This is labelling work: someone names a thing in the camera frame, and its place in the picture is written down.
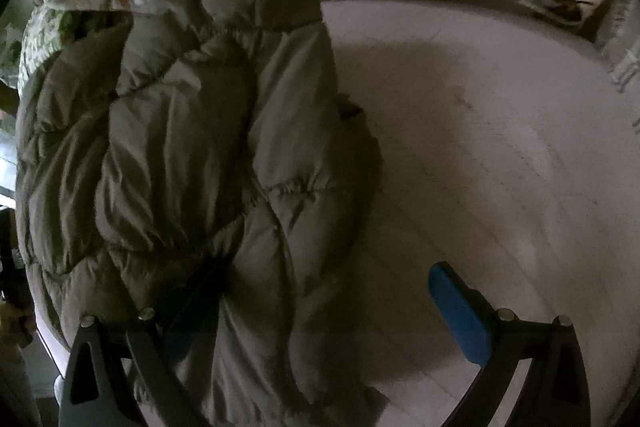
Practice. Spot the window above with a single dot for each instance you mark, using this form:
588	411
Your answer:
6	157

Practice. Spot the green patterned pillow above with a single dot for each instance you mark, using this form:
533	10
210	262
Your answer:
35	44

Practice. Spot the olive green puffer jacket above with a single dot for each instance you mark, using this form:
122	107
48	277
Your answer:
190	147

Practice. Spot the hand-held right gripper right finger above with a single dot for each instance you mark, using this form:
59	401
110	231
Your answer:
460	312

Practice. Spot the striped pillow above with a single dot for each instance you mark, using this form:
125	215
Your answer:
625	67

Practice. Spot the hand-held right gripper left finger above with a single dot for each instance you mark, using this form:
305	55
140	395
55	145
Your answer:
197	302

